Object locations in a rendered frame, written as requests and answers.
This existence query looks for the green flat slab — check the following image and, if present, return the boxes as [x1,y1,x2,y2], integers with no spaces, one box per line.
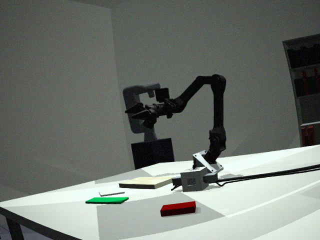
[85,197,129,204]

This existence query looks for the red rectangular block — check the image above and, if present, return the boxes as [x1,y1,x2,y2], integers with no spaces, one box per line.
[160,201,196,217]

